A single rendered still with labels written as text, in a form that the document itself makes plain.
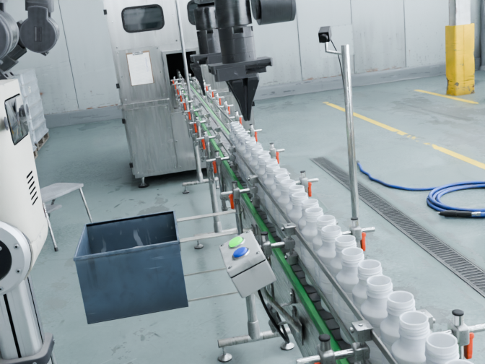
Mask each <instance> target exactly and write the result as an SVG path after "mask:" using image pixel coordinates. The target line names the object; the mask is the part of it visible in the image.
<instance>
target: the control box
mask: <svg viewBox="0 0 485 364"><path fill-rule="evenodd" d="M237 237H241V238H242V242H241V243H239V244H238V245H236V246H232V247H231V246H230V245H229V243H230V240H229V241H227V242H226V243H224V244H222V245H220V246H219V250H220V253H221V255H222V259H223V262H224V265H225V268H226V270H227V273H228V275H229V276H230V278H231V280H232V282H233V284H234V286H235V287H236V289H237V291H238V293H239V294H240V297H241V298H245V297H247V296H249V295H250V294H252V293H254V292H256V291H258V295H259V297H260V299H261V302H262V304H263V307H264V309H265V311H266V313H267V315H268V317H269V318H270V320H271V322H272V324H273V325H274V326H275V328H276V330H277V331H278V333H279V334H280V335H281V337H282V338H283V340H284V341H285V342H286V343H287V344H289V343H290V340H289V337H288V334H287V332H286V329H285V328H284V325H281V327H282V330H283V332H284V334H283V333H282V332H281V330H280V328H279V327H278V326H277V324H276V322H275V321H274V319H273V317H272V316H271V314H270V312H269V310H268V308H267V306H266V304H265V301H264V299H265V300H266V301H267V302H268V303H269V304H270V305H271V306H272V307H273V308H274V309H275V310H276V311H277V318H278V320H279V322H280V321H282V320H281V318H280V315H281V316H282V317H283V318H284V319H285V320H286V321H287V322H288V323H289V324H290V325H291V326H292V327H293V328H294V329H295V330H296V334H297V337H298V339H299V341H300V343H301V345H302V346H304V343H303V335H302V325H301V323H300V320H299V319H298V318H297V315H296V314H295V315H294V318H295V320H294V319H293V318H292V317H291V316H290V315H289V314H288V313H287V312H286V311H285V310H284V309H283V308H282V307H281V306H280V305H279V304H278V303H277V302H276V301H275V300H274V299H273V298H272V297H271V296H270V295H269V294H268V292H267V289H266V286H267V285H270V284H271V283H272V282H275V281H276V277H275V275H274V273H273V271H272V269H271V267H270V265H269V264H268V262H267V260H266V257H265V256H264V254H263V252H262V250H261V248H260V246H259V245H258V242H257V240H256V239H255V237H254V235H253V233H252V231H251V230H248V231H246V232H245V233H243V234H241V235H239V236H237ZM240 247H246V248H247V252H246V253H245V254H243V255H242V256H239V257H234V256H233V253H234V251H235V250H237V249H238V248H240ZM279 314H280V315H279ZM284 335H285V336H284Z"/></svg>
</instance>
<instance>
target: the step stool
mask: <svg viewBox="0 0 485 364"><path fill-rule="evenodd" d="M83 186H84V185H83V183H54V184H52V185H49V186H46V187H44V188H41V189H40V195H41V199H42V204H43V211H44V214H45V217H46V219H47V222H48V228H49V231H50V234H51V238H52V241H53V246H54V249H55V251H58V247H57V245H56V240H55V238H54V234H53V230H52V227H51V222H50V220H49V218H50V215H51V212H53V211H55V210H57V209H60V208H62V206H61V204H54V202H55V200H56V198H58V197H60V196H63V195H64V194H67V193H69V192H71V191H74V190H76V189H79V192H80V194H81V197H82V200H83V202H84V206H85V209H86V210H87V214H88V217H89V220H90V222H91V223H92V222H93V220H92V216H91V214H90V212H89V208H88V206H87V203H86V200H85V197H84V194H83V192H82V188H81V187H83ZM50 200H52V202H51V204H45V203H46V202H49V201H50Z"/></svg>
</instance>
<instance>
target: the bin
mask: <svg viewBox="0 0 485 364"><path fill-rule="evenodd" d="M234 213H236V211H235V210H230V211H225V212H216V213H211V214H203V215H198V216H192V217H184V218H179V219H177V217H176V214H175V210H171V211H166V212H157V213H152V214H143V215H138V216H133V217H124V218H120V219H114V220H106V221H101V222H92V223H87V224H84V227H83V229H82V233H81V235H80V238H79V242H78V244H77V249H76V251H75V254H74V258H73V260H74V261H75V265H76V268H77V275H78V279H79V286H80V289H81V293H82V300H83V304H84V310H85V313H86V317H87V324H95V323H100V322H104V321H112V320H116V319H124V318H128V317H132V316H140V315H144V314H149V313H156V312H161V311H168V310H173V309H177V308H185V307H188V302H192V301H196V300H204V299H208V298H216V297H221V296H225V295H233V294H237V293H238V291H236V292H229V293H224V294H219V295H212V296H207V297H203V298H195V299H190V300H188V297H187V292H186V287H185V277H186V276H191V275H195V274H203V273H208V272H215V271H220V270H225V269H226V268H221V269H213V270H208V271H204V272H196V273H191V274H184V273H183V263H182V259H181V253H180V252H181V245H180V243H185V242H189V241H197V240H203V239H207V238H215V237H220V236H225V235H234V234H238V230H231V231H226V232H221V233H212V234H208V235H200V236H195V237H189V238H181V239H180V236H179V233H178V222H183V221H189V220H197V219H202V218H207V217H216V216H220V215H229V214H234ZM136 246H139V247H136ZM134 247H135V248H134Z"/></svg>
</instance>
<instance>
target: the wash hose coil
mask: <svg viewBox="0 0 485 364"><path fill-rule="evenodd" d="M356 164H357V165H358V166H359V169H360V170H361V171H362V172H363V173H364V174H366V175H368V176H369V178H370V179H371V180H372V181H376V182H378V183H381V184H383V185H384V186H387V187H391V188H395V189H403V190H407V191H430V192H429V195H428V197H427V203H428V205H429V206H430V207H431V208H433V209H435V210H437V211H438V215H442V216H445V217H474V218H485V208H481V209H471V208H461V207H452V206H449V205H446V204H444V203H442V202H441V201H440V197H441V196H442V195H444V194H446V193H449V192H451V191H457V190H462V189H473V188H485V181H461V182H456V183H449V184H445V185H443V186H436V187H428V188H408V187H404V186H397V185H392V184H389V183H386V182H384V181H381V180H379V179H376V178H373V177H372V176H371V174H370V173H368V172H367V171H365V170H363V168H362V165H361V164H360V163H359V160H356ZM431 190H432V191H431ZM436 196H437V198H436ZM435 198H436V200H437V201H435ZM432 203H433V204H432Z"/></svg>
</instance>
